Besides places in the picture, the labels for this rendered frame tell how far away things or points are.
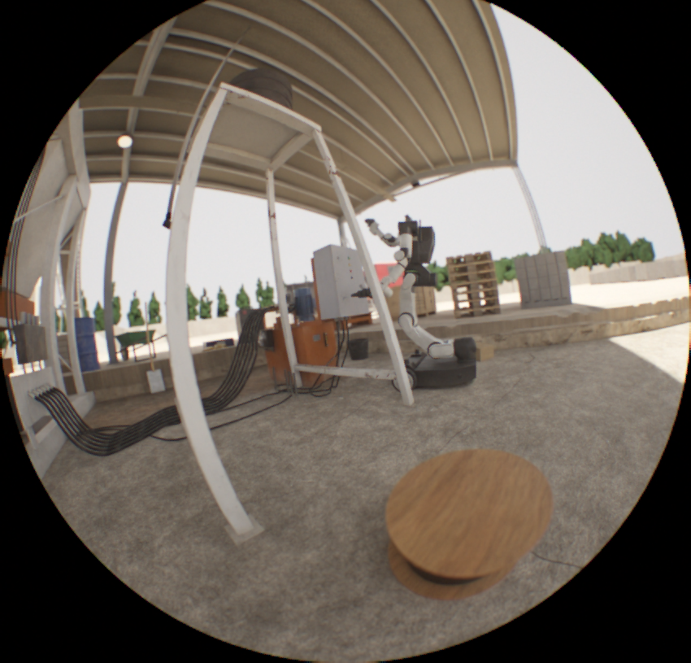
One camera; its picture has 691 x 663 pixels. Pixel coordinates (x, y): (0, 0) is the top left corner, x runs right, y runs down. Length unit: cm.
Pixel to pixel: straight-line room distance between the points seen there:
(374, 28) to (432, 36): 95
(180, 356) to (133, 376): 281
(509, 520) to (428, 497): 20
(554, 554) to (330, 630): 57
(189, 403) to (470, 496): 75
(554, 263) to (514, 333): 179
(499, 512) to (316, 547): 52
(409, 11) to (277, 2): 190
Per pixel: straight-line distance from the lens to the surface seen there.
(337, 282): 171
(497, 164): 786
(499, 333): 279
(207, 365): 349
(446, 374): 166
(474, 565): 49
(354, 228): 150
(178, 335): 69
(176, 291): 72
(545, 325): 287
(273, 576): 77
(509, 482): 62
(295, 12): 453
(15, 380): 187
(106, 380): 356
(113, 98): 462
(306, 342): 208
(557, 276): 410
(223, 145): 248
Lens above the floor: 67
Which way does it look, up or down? 1 degrees down
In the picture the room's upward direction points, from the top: 8 degrees counter-clockwise
